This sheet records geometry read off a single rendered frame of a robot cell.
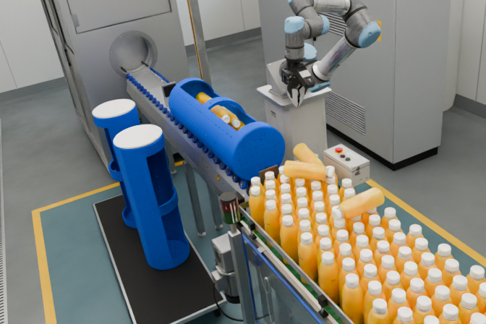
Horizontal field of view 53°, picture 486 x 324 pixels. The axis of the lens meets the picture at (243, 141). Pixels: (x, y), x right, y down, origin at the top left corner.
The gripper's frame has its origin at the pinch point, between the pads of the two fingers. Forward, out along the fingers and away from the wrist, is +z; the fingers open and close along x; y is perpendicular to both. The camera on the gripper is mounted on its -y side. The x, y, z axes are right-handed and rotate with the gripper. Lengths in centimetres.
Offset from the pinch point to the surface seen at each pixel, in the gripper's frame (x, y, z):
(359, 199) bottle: 1.5, -44.7, 19.5
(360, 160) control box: -22.6, -14.1, 26.8
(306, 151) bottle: -3.1, -1.3, 22.9
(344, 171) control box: -15.4, -12.8, 31.2
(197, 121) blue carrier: 25, 60, 27
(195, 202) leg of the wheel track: 18, 110, 114
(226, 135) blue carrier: 21.6, 29.2, 22.1
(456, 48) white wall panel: -263, 157, 72
